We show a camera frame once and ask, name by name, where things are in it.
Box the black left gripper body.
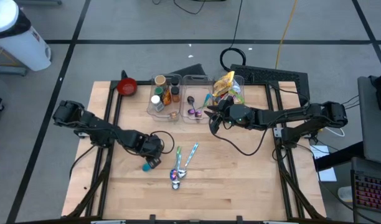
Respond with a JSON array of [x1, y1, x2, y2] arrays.
[[137, 134, 163, 159]]

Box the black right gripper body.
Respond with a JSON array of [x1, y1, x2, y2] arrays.
[[210, 99, 232, 135]]

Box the iridescent spoon green handle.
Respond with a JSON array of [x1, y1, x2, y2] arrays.
[[195, 93, 213, 119], [169, 146, 182, 181]]

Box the pink and green ramen packet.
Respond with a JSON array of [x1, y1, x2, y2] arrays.
[[229, 91, 245, 106]]

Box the yellow ramen packet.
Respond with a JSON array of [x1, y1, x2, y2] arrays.
[[212, 70, 236, 98]]

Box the silver spoon blue handle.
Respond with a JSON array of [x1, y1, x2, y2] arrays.
[[177, 142, 200, 180]]

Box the bagel seasoning jar white lid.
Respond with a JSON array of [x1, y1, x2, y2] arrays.
[[149, 95, 166, 113]]

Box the orange spice jar black lid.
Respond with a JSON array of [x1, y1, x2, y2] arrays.
[[170, 86, 181, 104]]

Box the taco seasoning mix packet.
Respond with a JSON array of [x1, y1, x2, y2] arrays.
[[161, 88, 173, 107]]

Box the clear plastic bin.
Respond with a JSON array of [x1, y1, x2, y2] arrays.
[[211, 73, 247, 123], [179, 74, 215, 124], [146, 73, 182, 123]]

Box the black wedge panel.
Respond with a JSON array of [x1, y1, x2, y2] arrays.
[[170, 63, 207, 78]]

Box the silver mounting plate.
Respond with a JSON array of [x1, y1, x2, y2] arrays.
[[273, 126, 287, 139]]

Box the red bowl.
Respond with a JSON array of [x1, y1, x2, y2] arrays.
[[116, 77, 138, 97]]

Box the white paper sheet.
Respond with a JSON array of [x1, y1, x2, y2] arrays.
[[308, 144, 338, 182]]

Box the white computer mouse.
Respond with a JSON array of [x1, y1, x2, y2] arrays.
[[336, 185, 354, 203]]

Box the grey metal floor stand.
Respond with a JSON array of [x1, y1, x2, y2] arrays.
[[0, 43, 29, 77]]

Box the backlit black keyboard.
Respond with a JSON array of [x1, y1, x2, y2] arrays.
[[350, 169, 381, 215]]

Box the white trash can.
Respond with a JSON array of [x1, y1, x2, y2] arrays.
[[0, 0, 52, 72]]

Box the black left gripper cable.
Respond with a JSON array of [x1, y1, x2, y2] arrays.
[[149, 130, 176, 155]]

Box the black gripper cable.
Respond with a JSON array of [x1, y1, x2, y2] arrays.
[[149, 130, 176, 155], [212, 124, 271, 156]]

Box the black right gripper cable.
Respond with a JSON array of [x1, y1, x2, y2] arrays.
[[212, 124, 271, 156]]

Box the black coiled cable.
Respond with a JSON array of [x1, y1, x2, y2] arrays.
[[219, 0, 247, 73]]

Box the yellow cable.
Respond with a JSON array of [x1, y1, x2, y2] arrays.
[[274, 0, 299, 70]]

